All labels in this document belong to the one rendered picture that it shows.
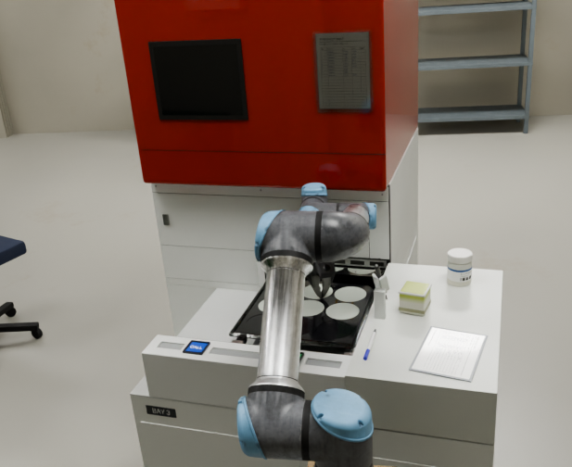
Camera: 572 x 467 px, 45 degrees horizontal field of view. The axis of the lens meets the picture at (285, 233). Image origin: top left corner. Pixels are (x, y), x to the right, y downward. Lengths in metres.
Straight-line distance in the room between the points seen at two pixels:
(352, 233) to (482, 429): 0.56
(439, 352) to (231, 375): 0.53
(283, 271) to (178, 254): 1.02
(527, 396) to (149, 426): 1.85
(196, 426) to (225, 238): 0.70
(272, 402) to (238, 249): 1.05
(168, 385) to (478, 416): 0.80
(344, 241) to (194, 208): 0.95
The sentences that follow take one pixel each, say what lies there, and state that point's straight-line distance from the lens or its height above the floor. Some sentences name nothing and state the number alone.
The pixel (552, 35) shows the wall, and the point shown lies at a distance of 7.84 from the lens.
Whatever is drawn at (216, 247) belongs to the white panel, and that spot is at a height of 0.98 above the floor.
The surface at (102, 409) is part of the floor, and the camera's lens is 3.38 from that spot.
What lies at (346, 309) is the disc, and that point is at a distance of 2.08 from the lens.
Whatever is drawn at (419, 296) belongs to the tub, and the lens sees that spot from 1.88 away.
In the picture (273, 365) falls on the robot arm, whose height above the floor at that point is 1.15.
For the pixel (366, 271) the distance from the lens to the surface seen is 2.22.
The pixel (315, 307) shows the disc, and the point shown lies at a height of 0.90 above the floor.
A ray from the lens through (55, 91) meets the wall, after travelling 8.70.
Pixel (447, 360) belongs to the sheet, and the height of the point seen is 0.97.
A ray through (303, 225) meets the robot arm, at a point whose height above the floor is 1.36.
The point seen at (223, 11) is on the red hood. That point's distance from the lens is 2.07.
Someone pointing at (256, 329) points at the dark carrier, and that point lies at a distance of 2.01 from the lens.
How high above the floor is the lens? 1.93
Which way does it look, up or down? 23 degrees down
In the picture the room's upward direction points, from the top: 5 degrees counter-clockwise
